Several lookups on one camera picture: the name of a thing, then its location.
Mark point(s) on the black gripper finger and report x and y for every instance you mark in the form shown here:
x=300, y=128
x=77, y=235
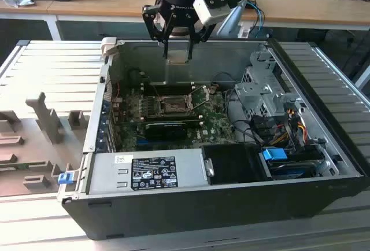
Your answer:
x=148, y=22
x=204, y=35

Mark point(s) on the small CPU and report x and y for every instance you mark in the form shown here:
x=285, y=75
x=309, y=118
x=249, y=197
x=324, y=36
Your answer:
x=177, y=58

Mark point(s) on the black RAM slot row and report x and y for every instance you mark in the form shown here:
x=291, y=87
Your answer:
x=185, y=117
x=173, y=89

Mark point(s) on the CPU socket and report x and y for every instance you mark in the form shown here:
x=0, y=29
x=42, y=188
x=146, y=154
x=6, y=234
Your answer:
x=173, y=105

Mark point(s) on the round coin cell battery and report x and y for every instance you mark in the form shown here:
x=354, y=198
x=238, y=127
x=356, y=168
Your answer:
x=213, y=89

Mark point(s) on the metal drive cage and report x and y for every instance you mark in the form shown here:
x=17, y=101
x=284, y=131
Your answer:
x=251, y=92

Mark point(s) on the green motherboard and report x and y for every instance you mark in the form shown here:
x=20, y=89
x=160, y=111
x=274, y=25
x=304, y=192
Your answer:
x=215, y=118

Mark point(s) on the black graphics card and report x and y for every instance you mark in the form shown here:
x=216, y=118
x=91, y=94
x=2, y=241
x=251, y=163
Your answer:
x=164, y=132

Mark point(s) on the blue disk carrier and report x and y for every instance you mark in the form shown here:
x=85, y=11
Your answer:
x=273, y=155

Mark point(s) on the black PSU label sticker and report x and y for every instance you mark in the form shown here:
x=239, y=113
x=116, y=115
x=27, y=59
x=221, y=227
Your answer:
x=154, y=173

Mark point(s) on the silver power supply unit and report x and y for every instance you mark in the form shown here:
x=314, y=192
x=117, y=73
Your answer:
x=104, y=175

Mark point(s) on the grey-brown parts rack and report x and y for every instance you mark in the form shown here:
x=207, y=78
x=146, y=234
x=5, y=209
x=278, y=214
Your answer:
x=29, y=135

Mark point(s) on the black open PC case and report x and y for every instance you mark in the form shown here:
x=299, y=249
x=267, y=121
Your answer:
x=202, y=210

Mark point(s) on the blue case latch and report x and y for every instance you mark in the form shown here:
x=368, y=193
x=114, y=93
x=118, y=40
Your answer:
x=65, y=178

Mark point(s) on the green RAM stick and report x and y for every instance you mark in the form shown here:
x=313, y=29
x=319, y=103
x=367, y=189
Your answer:
x=23, y=166

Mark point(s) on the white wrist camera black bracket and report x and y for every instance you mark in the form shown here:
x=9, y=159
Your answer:
x=212, y=11

